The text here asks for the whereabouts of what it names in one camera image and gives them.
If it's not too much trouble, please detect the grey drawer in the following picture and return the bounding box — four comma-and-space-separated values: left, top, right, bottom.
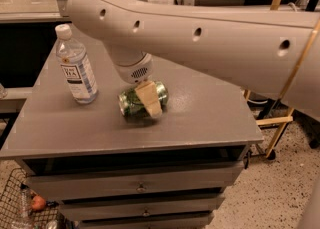
27, 162, 243, 201
60, 193, 224, 221
79, 212, 213, 229

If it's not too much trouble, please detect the top grey drawer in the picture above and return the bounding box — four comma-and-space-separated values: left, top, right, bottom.
27, 162, 243, 201

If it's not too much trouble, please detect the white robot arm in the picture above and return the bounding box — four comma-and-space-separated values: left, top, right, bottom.
67, 0, 320, 119

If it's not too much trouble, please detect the bottom grey drawer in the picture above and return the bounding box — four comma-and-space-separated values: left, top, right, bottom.
79, 212, 213, 229

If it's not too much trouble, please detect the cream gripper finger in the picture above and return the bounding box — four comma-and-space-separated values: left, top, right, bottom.
135, 80, 162, 118

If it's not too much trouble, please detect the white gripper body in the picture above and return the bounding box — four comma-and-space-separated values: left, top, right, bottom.
115, 53, 153, 84

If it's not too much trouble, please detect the middle grey drawer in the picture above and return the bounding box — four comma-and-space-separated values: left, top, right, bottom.
60, 193, 224, 221

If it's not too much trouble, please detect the clear plastic water bottle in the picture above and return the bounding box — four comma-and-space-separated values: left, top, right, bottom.
55, 24, 98, 104

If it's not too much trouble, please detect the grey drawer cabinet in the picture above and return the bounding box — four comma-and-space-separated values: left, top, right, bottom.
0, 17, 264, 229

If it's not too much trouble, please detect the green soda can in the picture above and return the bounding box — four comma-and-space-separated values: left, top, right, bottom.
118, 81, 169, 118

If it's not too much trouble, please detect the black wire basket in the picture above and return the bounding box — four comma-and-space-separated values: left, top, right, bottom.
0, 168, 67, 229

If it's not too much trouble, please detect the orange fruit in basket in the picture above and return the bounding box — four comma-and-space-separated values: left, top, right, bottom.
31, 195, 46, 211

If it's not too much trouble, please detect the yellow wooden frame stand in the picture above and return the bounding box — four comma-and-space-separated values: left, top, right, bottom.
256, 0, 320, 160

